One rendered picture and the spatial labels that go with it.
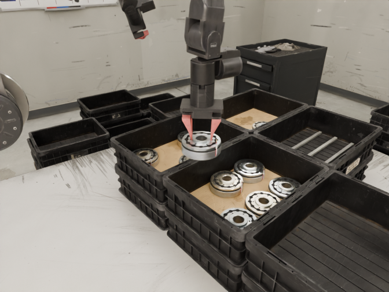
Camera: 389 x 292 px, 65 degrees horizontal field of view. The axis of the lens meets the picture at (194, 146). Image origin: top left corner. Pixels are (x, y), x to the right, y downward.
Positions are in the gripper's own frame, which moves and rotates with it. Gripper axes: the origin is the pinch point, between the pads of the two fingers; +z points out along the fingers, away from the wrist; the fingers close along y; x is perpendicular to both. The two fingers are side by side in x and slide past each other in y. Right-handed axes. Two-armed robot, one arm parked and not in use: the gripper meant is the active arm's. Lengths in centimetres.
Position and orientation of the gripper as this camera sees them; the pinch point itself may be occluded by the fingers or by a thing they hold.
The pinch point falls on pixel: (201, 136)
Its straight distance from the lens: 78.5
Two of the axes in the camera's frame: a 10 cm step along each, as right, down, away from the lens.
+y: -10.0, -0.3, 0.4
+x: -0.5, 4.9, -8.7
